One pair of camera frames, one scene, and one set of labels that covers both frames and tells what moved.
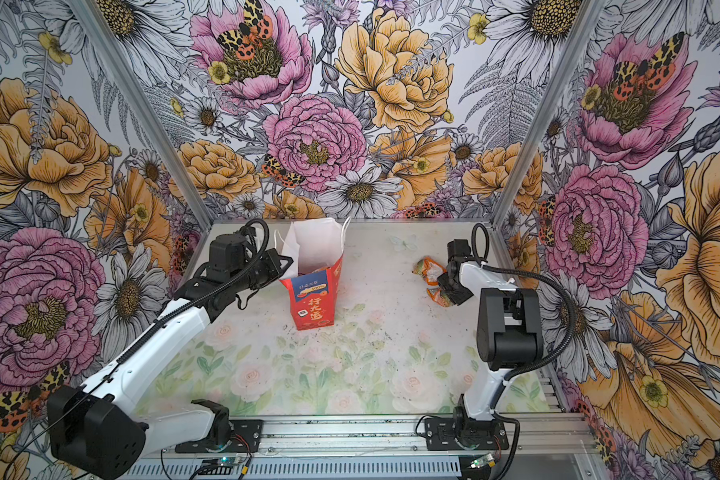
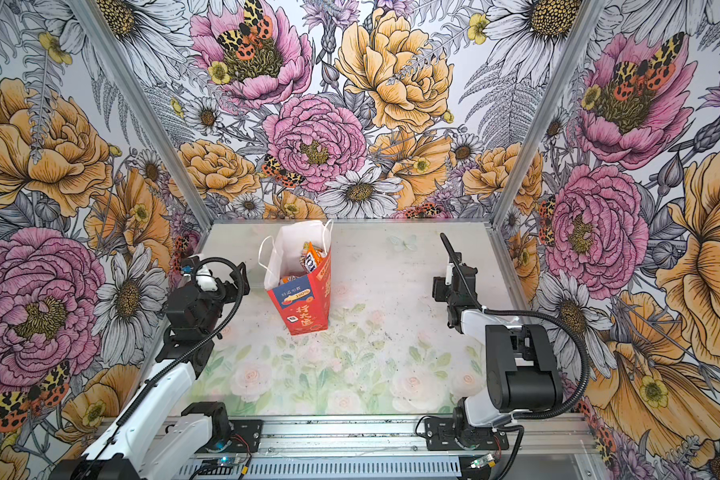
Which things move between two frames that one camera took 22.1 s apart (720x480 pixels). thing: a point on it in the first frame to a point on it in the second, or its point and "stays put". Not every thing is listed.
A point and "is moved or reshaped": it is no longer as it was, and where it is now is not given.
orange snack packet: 429,269 to 310,256
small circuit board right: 486,460 stays put
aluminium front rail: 540,433 stays put
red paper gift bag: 315,247 is moved or reshaped
